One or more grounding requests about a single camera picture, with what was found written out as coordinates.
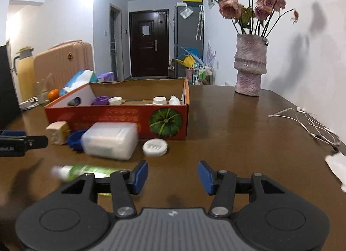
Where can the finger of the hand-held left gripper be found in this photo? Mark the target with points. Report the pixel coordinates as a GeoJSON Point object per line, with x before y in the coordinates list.
{"type": "Point", "coordinates": [35, 141]}
{"type": "Point", "coordinates": [12, 132]}

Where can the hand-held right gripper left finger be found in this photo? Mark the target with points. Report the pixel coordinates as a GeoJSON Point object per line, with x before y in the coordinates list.
{"type": "Point", "coordinates": [140, 176]}

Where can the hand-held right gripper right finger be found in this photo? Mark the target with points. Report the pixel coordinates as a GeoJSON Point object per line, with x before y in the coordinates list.
{"type": "Point", "coordinates": [206, 178]}

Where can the white plastic box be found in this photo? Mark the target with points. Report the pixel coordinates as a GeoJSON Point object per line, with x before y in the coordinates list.
{"type": "Point", "coordinates": [108, 141]}

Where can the green tube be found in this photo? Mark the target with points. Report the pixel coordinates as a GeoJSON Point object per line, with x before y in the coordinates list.
{"type": "Point", "coordinates": [86, 171]}

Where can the red cardboard box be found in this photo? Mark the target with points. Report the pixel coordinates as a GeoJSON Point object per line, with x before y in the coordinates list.
{"type": "Point", "coordinates": [116, 121]}

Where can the purple ribbed cap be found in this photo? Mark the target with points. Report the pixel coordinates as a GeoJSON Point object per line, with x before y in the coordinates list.
{"type": "Point", "coordinates": [100, 101]}

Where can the white capped bottle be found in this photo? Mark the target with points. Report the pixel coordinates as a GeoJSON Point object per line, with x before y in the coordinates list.
{"type": "Point", "coordinates": [159, 101]}

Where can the white spray bottle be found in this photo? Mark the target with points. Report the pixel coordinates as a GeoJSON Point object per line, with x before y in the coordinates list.
{"type": "Point", "coordinates": [174, 100]}

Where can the small wooden block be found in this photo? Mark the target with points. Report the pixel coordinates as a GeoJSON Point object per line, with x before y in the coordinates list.
{"type": "Point", "coordinates": [56, 132]}

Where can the white embossed round lid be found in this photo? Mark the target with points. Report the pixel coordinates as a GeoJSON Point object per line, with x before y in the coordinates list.
{"type": "Point", "coordinates": [155, 147]}

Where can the blue round lid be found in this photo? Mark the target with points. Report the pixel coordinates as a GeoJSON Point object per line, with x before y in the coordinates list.
{"type": "Point", "coordinates": [74, 141]}

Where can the orange fruit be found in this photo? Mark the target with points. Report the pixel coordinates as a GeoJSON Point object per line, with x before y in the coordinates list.
{"type": "Point", "coordinates": [53, 95]}

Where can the clear glass with straw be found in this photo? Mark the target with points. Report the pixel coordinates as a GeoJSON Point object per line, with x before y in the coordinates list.
{"type": "Point", "coordinates": [42, 91]}

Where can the yellow thermos jug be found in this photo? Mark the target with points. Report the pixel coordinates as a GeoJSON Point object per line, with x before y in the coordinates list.
{"type": "Point", "coordinates": [24, 78]}

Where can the blue tissue pack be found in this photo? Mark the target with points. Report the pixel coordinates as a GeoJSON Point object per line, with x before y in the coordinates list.
{"type": "Point", "coordinates": [78, 79]}

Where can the pink ribbed suitcase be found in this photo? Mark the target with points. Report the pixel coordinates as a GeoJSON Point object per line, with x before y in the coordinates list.
{"type": "Point", "coordinates": [67, 61]}

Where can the purple tissue pack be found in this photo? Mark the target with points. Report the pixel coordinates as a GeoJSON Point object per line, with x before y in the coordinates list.
{"type": "Point", "coordinates": [106, 76]}

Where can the small storage rack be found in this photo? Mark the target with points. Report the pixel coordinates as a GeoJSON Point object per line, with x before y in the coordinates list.
{"type": "Point", "coordinates": [201, 75]}

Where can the white earphones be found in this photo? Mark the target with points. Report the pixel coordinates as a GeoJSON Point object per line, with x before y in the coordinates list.
{"type": "Point", "coordinates": [305, 125]}

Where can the yellow watering can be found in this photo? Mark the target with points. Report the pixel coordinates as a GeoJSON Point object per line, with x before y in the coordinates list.
{"type": "Point", "coordinates": [188, 61]}

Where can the grey ceramic vase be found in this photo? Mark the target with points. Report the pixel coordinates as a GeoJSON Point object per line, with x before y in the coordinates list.
{"type": "Point", "coordinates": [250, 64]}

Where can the dark brown entrance door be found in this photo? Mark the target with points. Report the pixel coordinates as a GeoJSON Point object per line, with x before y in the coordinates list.
{"type": "Point", "coordinates": [148, 51]}

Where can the side room door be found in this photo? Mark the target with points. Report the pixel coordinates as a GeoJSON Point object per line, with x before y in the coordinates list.
{"type": "Point", "coordinates": [115, 43]}

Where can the white crumpled tissue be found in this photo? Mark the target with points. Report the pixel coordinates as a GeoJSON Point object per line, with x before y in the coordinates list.
{"type": "Point", "coordinates": [336, 164]}

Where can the grey refrigerator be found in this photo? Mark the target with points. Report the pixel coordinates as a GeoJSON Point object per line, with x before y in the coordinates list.
{"type": "Point", "coordinates": [186, 34]}

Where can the paper sheet on door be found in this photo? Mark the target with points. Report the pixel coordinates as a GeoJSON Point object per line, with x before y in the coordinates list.
{"type": "Point", "coordinates": [145, 30]}

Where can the folded clear umbrella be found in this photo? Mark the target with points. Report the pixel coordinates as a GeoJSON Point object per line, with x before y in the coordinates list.
{"type": "Point", "coordinates": [199, 21]}

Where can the dried pink roses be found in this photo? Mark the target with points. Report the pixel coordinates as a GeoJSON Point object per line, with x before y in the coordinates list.
{"type": "Point", "coordinates": [229, 7]}

